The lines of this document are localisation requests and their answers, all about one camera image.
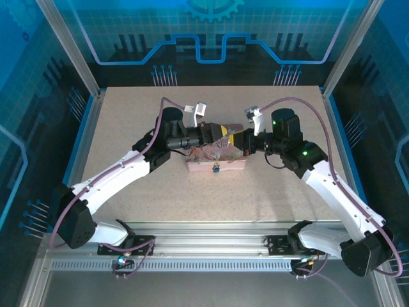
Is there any pink storybook shaped box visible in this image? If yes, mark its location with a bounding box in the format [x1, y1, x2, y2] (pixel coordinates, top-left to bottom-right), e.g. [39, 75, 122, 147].
[186, 122, 249, 174]

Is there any aluminium table side rail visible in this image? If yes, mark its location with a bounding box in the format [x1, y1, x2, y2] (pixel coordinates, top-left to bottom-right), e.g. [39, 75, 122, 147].
[52, 89, 103, 233]
[321, 89, 370, 233]

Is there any slotted grey cable duct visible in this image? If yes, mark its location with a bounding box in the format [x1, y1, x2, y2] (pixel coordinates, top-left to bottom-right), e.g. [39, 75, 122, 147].
[50, 259, 294, 273]

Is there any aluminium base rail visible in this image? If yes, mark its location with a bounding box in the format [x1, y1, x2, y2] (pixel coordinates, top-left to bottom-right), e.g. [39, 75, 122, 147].
[59, 220, 364, 257]

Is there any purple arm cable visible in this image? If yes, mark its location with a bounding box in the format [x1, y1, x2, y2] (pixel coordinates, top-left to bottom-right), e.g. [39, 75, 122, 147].
[49, 97, 189, 279]
[261, 97, 404, 281]

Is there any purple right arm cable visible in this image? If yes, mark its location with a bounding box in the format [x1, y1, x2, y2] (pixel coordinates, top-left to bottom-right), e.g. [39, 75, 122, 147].
[261, 97, 404, 281]

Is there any aluminium frame post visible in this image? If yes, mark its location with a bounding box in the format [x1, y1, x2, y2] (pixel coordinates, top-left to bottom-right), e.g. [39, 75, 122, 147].
[321, 0, 383, 98]
[35, 0, 102, 98]

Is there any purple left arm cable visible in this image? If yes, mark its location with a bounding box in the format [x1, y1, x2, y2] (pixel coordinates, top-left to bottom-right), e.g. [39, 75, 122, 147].
[49, 97, 189, 279]

